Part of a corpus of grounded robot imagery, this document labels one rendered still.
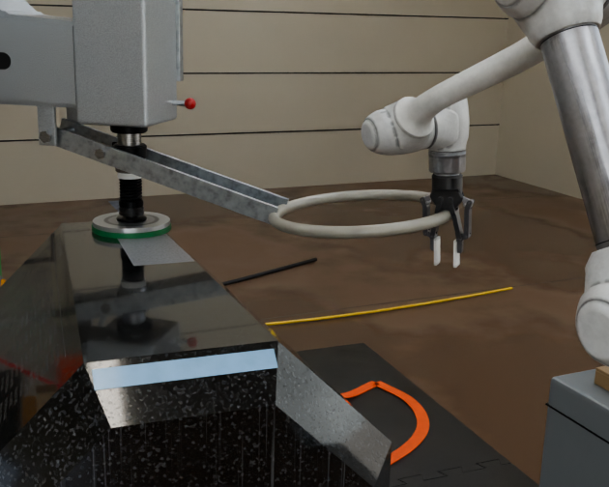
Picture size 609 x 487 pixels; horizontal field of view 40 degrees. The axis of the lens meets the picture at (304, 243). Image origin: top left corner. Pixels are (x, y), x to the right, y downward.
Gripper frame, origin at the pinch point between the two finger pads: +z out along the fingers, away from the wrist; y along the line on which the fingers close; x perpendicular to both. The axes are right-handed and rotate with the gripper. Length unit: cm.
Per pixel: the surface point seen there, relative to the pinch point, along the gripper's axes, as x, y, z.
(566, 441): 46, -39, 21
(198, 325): 70, 27, -1
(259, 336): 69, 14, -1
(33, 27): 30, 101, -59
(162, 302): 63, 41, -2
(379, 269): -253, 127, 90
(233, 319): 64, 23, -1
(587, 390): 45, -42, 11
